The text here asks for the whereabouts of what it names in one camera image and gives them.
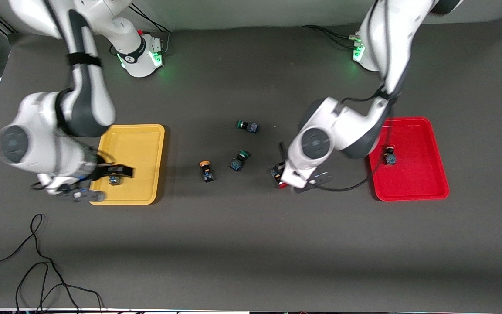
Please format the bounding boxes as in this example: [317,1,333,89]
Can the black arm base cables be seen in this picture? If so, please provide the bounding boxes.
[301,24,363,49]
[130,3,171,56]

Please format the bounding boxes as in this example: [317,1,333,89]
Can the black right arm base cables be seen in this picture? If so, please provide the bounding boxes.
[130,3,171,56]

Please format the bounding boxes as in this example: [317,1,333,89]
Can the yellow plastic tray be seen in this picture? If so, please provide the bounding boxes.
[88,124,166,205]

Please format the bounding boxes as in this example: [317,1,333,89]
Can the thin black loose cable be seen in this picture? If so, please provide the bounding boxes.
[0,214,105,314]

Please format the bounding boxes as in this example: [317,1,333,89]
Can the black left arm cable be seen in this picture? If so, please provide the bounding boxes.
[312,87,397,193]

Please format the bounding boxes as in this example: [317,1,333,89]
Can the red plastic tray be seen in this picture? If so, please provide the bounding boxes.
[366,116,450,202]

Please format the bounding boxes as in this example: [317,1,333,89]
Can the black left arm base cables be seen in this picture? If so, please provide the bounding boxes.
[301,24,363,49]

